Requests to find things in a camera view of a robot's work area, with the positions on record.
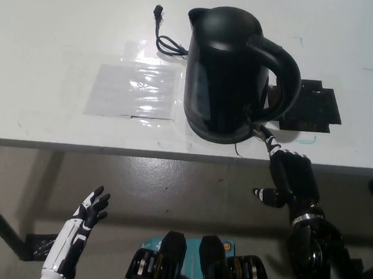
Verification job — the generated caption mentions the black kettle power cord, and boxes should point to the black kettle power cord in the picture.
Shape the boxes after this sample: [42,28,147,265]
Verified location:
[149,4,194,61]

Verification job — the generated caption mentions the clear plastic taped sheet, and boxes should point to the clear plastic taped sheet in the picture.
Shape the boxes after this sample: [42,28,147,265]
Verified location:
[83,35,186,124]

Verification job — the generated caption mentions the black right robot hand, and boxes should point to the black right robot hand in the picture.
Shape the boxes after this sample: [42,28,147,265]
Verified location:
[249,124,332,231]

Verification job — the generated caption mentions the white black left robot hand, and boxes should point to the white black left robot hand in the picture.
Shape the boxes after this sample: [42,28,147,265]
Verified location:
[40,181,111,279]

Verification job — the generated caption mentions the black electric kettle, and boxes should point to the black electric kettle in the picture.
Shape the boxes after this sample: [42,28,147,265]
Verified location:
[177,3,307,151]

